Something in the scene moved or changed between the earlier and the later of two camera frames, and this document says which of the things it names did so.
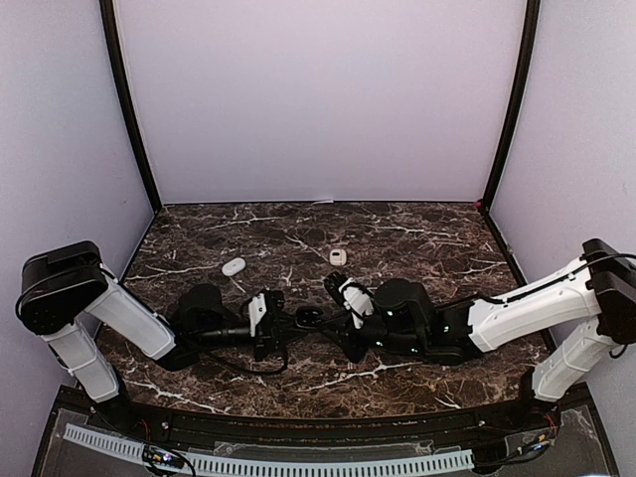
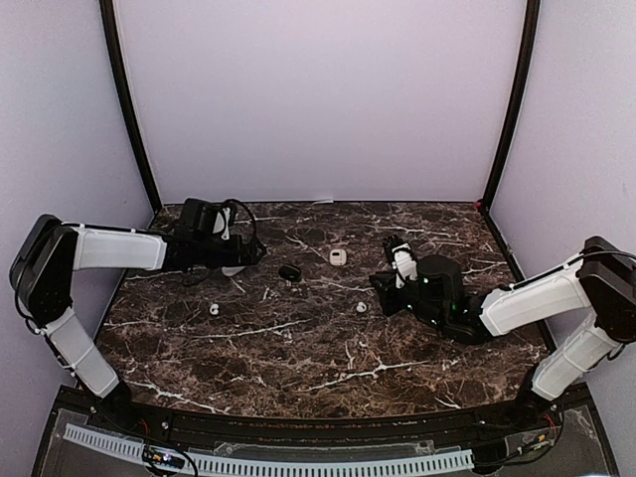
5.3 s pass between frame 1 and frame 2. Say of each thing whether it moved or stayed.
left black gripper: moved
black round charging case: moved
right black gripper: moved
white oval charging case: stayed
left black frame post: stayed
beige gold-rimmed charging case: stayed
